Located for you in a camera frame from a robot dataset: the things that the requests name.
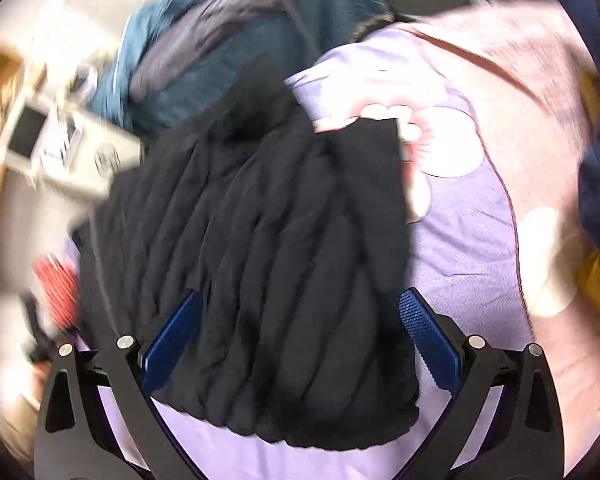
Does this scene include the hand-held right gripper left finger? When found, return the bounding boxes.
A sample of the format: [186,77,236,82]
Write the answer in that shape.
[34,290,204,480]

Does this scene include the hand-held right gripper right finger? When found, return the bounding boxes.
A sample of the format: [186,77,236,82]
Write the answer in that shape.
[399,287,566,480]

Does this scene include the black quilted jacket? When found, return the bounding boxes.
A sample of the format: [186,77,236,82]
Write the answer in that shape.
[72,55,421,451]

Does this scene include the purple floral bedsheet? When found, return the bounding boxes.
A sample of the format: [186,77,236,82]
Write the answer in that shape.
[70,27,536,480]

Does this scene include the red floral pillow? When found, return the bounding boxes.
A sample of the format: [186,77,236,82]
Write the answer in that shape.
[32,254,83,333]

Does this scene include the dark object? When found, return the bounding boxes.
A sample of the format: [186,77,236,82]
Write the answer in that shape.
[20,292,63,363]

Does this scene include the white appliance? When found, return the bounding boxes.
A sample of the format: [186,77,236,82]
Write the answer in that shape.
[5,95,146,201]

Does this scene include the pink cloth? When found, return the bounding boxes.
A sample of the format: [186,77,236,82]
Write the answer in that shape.
[380,0,600,411]

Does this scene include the dark fur trim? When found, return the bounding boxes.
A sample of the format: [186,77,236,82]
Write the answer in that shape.
[352,12,398,43]

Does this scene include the grey cloth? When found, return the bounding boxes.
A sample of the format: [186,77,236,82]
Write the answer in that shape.
[130,0,321,101]

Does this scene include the teal blanket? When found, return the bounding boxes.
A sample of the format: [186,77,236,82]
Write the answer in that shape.
[87,0,396,131]

